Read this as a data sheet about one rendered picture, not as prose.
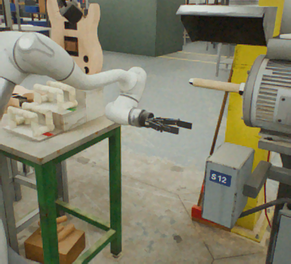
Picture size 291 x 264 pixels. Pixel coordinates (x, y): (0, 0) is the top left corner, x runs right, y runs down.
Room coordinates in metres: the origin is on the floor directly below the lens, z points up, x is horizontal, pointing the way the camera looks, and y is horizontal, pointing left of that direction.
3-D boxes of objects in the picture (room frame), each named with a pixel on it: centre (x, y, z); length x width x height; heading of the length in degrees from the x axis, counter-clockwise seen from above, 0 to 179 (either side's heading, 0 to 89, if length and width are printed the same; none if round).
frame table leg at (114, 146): (1.66, 0.16, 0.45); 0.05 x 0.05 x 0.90; 58
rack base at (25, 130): (1.48, 0.54, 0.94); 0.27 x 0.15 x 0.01; 58
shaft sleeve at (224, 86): (1.19, -0.27, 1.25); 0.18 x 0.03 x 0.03; 58
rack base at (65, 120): (1.60, 0.46, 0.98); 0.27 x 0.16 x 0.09; 58
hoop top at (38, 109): (1.50, 0.52, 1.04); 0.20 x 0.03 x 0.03; 57
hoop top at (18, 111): (1.44, 0.57, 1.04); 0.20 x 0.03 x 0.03; 57
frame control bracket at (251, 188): (0.91, -0.37, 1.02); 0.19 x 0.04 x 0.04; 148
